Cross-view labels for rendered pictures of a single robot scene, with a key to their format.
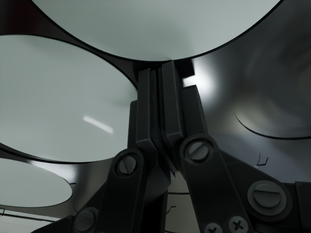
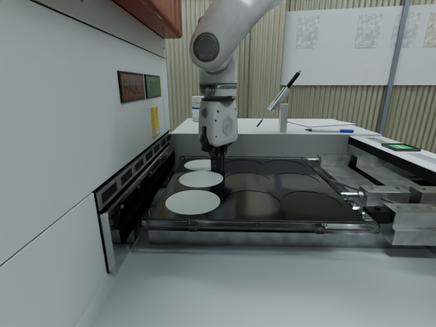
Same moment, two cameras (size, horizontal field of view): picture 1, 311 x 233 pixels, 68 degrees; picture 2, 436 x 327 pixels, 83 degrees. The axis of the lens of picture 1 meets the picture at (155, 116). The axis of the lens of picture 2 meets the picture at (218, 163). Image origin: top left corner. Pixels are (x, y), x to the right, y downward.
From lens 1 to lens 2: 65 cm
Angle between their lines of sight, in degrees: 114
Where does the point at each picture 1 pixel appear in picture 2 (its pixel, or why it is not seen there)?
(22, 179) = (197, 196)
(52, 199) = (213, 204)
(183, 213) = (286, 197)
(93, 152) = (214, 182)
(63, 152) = (206, 184)
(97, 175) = (222, 188)
